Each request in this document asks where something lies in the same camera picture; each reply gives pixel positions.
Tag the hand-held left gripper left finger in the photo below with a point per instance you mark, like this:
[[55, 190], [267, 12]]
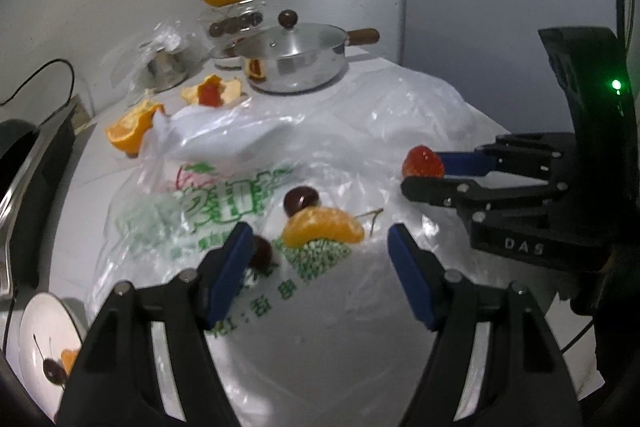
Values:
[[227, 279]]

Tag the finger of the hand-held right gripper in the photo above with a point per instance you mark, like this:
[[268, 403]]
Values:
[[465, 163], [435, 191]]

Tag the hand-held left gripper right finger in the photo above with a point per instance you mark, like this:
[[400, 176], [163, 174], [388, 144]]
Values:
[[412, 279]]

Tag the red strawberry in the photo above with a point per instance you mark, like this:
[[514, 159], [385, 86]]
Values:
[[424, 162]]

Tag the dark red cherry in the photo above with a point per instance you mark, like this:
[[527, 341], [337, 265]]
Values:
[[261, 252], [53, 369], [300, 200]]

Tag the large clear printed plastic bag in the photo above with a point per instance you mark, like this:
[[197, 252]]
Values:
[[350, 117]]

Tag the white plate with dark rim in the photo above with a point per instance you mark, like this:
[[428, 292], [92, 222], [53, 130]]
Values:
[[42, 322]]

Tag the cut orange half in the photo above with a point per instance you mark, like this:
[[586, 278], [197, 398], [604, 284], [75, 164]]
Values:
[[130, 132]]

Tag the red fruit piece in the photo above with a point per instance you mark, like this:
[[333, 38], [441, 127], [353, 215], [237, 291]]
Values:
[[210, 94]]

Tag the orange peel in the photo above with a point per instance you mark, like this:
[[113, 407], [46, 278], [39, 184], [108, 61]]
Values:
[[232, 89]]

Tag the steel cooker with brass knobs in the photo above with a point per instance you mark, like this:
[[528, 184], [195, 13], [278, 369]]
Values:
[[45, 187]]

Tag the steel pot lid wooden knob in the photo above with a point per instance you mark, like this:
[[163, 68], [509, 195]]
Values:
[[295, 39]]

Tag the small steel cup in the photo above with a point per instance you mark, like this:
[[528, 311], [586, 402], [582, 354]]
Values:
[[165, 69]]

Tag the small crumpled clear bag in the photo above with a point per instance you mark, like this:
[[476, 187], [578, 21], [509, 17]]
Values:
[[125, 57]]

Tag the clear jar of dried fruit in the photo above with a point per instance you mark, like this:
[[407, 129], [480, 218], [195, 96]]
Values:
[[230, 24]]

